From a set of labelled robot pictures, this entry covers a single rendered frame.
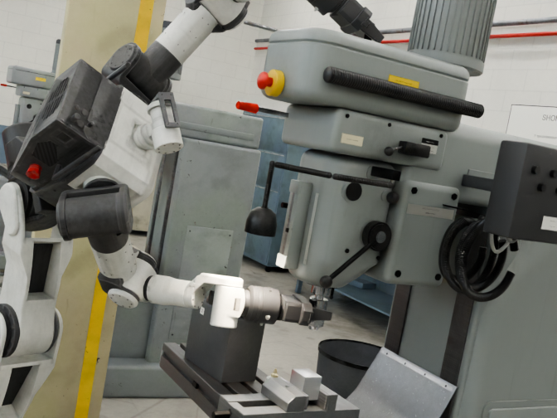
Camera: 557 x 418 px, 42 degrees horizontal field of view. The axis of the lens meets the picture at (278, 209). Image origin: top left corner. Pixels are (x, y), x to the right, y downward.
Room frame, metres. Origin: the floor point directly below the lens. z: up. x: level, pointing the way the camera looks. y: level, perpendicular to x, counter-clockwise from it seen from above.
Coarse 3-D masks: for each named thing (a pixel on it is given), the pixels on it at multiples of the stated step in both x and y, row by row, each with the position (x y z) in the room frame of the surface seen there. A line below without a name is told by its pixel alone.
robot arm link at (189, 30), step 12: (192, 0) 1.86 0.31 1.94; (192, 12) 1.86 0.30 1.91; (204, 12) 1.86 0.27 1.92; (180, 24) 1.86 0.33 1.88; (192, 24) 1.86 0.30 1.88; (204, 24) 1.87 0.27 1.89; (216, 24) 1.90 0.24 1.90; (168, 36) 1.85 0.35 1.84; (180, 36) 1.85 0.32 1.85; (192, 36) 1.87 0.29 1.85; (204, 36) 1.89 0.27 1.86; (168, 48) 1.85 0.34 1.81; (180, 48) 1.86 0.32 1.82; (192, 48) 1.88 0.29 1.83; (180, 60) 1.87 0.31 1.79
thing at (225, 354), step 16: (208, 304) 2.11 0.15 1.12; (192, 320) 2.15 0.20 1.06; (208, 320) 2.08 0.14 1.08; (240, 320) 2.01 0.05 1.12; (192, 336) 2.14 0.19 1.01; (208, 336) 2.07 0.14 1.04; (224, 336) 2.01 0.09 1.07; (240, 336) 2.01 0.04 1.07; (256, 336) 2.05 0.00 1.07; (192, 352) 2.13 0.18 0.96; (208, 352) 2.06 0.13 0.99; (224, 352) 2.00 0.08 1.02; (240, 352) 2.02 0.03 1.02; (256, 352) 2.05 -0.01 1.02; (208, 368) 2.05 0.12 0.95; (224, 368) 1.99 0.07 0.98; (240, 368) 2.03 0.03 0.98; (256, 368) 2.06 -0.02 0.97
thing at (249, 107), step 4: (236, 104) 1.73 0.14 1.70; (240, 104) 1.72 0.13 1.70; (244, 104) 1.73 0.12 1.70; (248, 104) 1.73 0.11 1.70; (252, 104) 1.74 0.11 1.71; (256, 104) 1.75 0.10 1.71; (236, 108) 1.73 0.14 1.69; (240, 108) 1.73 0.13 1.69; (244, 108) 1.73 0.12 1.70; (248, 108) 1.73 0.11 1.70; (252, 108) 1.74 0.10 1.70; (256, 108) 1.74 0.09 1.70; (260, 108) 1.76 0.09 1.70; (264, 108) 1.76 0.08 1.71; (252, 112) 1.75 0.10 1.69; (256, 112) 1.75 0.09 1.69; (264, 112) 1.76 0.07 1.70; (268, 112) 1.77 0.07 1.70; (272, 112) 1.77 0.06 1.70; (276, 112) 1.78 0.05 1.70; (280, 112) 1.78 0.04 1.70; (284, 112) 1.79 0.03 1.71; (284, 116) 1.79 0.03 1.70
